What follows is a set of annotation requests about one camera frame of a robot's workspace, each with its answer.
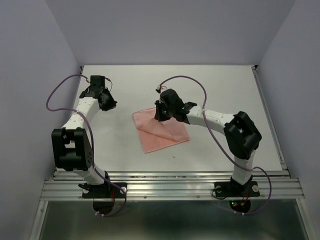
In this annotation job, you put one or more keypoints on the pink satin napkin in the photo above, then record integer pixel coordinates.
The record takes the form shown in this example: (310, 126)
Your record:
(155, 135)

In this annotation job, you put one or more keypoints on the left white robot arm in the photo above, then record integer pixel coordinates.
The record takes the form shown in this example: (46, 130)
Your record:
(73, 143)

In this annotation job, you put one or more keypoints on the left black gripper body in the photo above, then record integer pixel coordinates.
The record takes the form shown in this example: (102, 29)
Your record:
(104, 92)

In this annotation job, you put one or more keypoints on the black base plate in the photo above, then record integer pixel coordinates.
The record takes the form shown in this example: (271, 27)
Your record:
(232, 189)
(103, 191)

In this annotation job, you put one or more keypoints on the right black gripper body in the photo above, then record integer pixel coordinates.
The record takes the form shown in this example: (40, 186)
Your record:
(168, 109)

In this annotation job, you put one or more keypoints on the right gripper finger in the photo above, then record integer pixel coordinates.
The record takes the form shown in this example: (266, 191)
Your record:
(159, 115)
(167, 115)

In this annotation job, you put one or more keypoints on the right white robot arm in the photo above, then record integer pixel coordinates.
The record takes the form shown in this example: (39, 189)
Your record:
(241, 134)

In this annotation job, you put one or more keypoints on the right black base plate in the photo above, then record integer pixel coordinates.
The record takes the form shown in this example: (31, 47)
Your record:
(232, 189)

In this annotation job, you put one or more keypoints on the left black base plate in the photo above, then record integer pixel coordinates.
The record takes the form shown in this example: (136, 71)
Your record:
(103, 191)

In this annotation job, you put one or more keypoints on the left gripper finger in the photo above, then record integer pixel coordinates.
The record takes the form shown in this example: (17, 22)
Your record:
(106, 106)
(109, 100)

